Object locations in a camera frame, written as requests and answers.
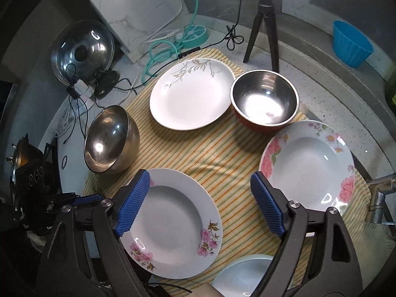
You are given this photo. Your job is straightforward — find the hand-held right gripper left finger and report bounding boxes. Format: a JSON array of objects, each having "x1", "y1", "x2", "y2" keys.
[{"x1": 40, "y1": 170, "x2": 151, "y2": 297}]

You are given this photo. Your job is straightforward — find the white cable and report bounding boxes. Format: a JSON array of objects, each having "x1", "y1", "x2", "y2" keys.
[{"x1": 145, "y1": 0, "x2": 184, "y2": 44}]

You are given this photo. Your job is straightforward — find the silver steel bowl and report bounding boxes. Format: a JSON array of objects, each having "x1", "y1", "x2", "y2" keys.
[{"x1": 84, "y1": 105, "x2": 140, "y2": 174}]

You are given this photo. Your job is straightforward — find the white plate gold leaf print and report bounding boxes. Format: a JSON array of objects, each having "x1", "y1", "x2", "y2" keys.
[{"x1": 149, "y1": 58, "x2": 236, "y2": 130}]

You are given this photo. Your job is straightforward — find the black tripod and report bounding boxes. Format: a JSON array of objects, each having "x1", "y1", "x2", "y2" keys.
[{"x1": 243, "y1": 0, "x2": 280, "y2": 73}]

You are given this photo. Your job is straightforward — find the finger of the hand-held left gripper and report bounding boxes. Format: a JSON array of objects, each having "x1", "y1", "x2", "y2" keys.
[{"x1": 73, "y1": 193, "x2": 103, "y2": 207}]

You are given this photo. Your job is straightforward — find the white wire trivet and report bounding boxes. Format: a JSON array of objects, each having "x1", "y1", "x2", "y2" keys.
[{"x1": 56, "y1": 104, "x2": 78, "y2": 137}]

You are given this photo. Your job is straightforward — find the glass pot lid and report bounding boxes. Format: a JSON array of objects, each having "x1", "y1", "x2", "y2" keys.
[{"x1": 50, "y1": 19, "x2": 116, "y2": 85}]

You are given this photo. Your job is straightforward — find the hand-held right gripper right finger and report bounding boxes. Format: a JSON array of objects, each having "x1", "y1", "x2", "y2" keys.
[{"x1": 250, "y1": 171, "x2": 362, "y2": 297}]

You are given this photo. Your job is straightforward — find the yellow striped cloth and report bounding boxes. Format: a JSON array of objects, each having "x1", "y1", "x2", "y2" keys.
[{"x1": 83, "y1": 48, "x2": 372, "y2": 297}]

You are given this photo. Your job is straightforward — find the steel faucet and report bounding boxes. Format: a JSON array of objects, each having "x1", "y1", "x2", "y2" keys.
[{"x1": 365, "y1": 173, "x2": 396, "y2": 224}]

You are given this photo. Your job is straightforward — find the small black stand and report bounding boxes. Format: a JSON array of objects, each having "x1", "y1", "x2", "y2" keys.
[{"x1": 94, "y1": 70, "x2": 120, "y2": 99}]

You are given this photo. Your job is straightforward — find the dark metal pot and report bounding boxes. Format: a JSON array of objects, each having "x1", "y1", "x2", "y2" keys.
[{"x1": 6, "y1": 133, "x2": 32, "y2": 174}]

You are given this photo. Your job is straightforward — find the teal cable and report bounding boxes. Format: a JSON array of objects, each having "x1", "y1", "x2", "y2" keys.
[{"x1": 141, "y1": 0, "x2": 201, "y2": 84}]

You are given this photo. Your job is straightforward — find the green bottle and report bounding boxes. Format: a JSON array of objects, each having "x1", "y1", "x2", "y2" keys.
[{"x1": 385, "y1": 79, "x2": 396, "y2": 107}]

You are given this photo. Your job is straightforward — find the white plate small pink flowers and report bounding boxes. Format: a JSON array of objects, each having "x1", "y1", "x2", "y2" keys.
[{"x1": 119, "y1": 168, "x2": 223, "y2": 279}]

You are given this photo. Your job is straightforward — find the pale green bowl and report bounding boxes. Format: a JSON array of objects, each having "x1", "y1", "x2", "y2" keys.
[{"x1": 211, "y1": 254, "x2": 294, "y2": 297}]

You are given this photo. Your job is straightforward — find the blue ribbed cup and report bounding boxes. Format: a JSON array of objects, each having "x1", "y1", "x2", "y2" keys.
[{"x1": 332, "y1": 20, "x2": 374, "y2": 68}]

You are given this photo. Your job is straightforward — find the red steel bowl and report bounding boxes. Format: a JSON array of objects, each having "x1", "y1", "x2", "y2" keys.
[{"x1": 230, "y1": 71, "x2": 299, "y2": 134}]

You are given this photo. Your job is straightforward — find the teal round power strip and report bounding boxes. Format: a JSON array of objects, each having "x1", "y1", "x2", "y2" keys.
[{"x1": 182, "y1": 25, "x2": 210, "y2": 49}]

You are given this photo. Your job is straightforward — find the white charger plug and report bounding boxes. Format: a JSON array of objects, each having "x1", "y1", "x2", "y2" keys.
[{"x1": 74, "y1": 80, "x2": 94, "y2": 100}]

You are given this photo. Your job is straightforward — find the white marble board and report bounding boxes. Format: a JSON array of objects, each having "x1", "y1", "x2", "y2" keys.
[{"x1": 73, "y1": 0, "x2": 198, "y2": 64}]

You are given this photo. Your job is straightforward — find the white plate large pink roses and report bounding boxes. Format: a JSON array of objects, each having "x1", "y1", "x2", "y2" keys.
[{"x1": 259, "y1": 120, "x2": 355, "y2": 220}]

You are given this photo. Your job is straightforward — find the black cable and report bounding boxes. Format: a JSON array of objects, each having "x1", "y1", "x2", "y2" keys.
[{"x1": 178, "y1": 0, "x2": 246, "y2": 58}]

